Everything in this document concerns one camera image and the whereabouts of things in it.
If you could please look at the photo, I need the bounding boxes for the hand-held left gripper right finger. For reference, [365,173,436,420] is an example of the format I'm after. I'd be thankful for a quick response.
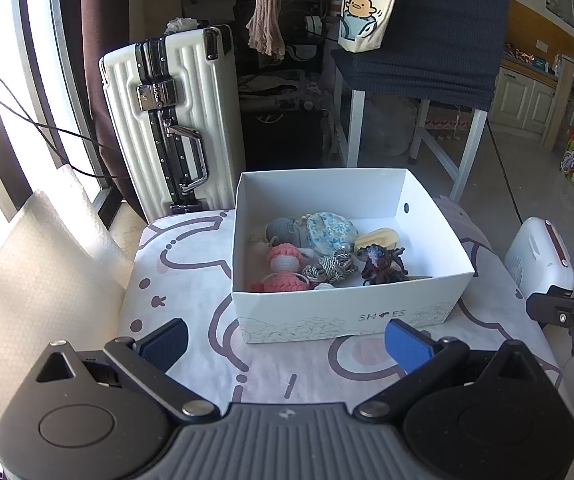
[354,320,540,421]

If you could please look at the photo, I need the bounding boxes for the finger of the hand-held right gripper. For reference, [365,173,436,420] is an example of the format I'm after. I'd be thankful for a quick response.
[526,285,574,358]

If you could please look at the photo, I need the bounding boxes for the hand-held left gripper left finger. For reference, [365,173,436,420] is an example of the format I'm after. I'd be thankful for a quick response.
[34,318,220,422]

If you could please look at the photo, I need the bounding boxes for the dark crochet flower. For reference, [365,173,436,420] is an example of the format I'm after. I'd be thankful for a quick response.
[358,244,410,286]

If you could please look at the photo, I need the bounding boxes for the wooden block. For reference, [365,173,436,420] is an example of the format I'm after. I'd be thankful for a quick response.
[354,228,402,261]

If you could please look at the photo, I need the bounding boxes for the striped rope tassel with pearl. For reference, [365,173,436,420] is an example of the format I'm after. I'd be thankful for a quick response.
[301,249,359,285]

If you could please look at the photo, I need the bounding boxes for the white shoe box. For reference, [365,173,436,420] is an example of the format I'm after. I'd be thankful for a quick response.
[230,168,476,345]

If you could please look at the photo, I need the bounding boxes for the blue floral fabric pouch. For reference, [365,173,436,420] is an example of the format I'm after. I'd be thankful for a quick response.
[297,211,360,257]

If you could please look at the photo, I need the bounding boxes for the pink crochet doll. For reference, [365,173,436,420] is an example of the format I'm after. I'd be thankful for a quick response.
[249,242,318,293]

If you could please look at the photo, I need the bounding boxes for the grey crochet mouse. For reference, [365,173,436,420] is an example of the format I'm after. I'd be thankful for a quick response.
[265,216,313,250]

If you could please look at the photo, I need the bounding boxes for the white space heater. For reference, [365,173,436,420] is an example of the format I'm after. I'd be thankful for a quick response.
[504,216,574,301]

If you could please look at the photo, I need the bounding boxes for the printed blanket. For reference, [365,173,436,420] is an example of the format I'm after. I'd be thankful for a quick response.
[117,200,565,411]

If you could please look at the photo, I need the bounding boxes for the white bubble wrap sheet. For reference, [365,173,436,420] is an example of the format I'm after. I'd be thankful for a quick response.
[0,165,135,466]

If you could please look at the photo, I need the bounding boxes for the cream kitchen cabinets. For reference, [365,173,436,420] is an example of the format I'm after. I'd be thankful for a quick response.
[487,55,574,151]

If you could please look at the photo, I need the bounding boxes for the white ribbed suitcase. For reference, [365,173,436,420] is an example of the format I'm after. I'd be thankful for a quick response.
[98,25,247,223]

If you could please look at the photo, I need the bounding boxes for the dark blue cloth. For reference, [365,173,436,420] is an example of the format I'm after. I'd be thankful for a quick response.
[331,0,512,111]

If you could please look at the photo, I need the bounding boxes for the brown curtain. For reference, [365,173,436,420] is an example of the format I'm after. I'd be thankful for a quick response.
[80,0,148,223]

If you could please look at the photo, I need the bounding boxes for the white crumpled cloth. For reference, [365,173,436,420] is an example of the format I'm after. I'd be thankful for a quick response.
[166,17,200,35]

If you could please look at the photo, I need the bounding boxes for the beige hanging scarf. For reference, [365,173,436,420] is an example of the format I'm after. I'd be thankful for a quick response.
[246,0,286,58]

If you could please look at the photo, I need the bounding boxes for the duck print tote bag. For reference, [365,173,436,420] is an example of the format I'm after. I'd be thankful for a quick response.
[338,0,407,55]

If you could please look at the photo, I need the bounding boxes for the thin black cable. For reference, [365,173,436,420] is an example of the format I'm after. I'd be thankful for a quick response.
[487,120,524,223]

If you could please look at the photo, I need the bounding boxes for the black window cable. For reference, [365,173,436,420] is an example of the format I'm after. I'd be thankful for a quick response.
[0,55,133,181]

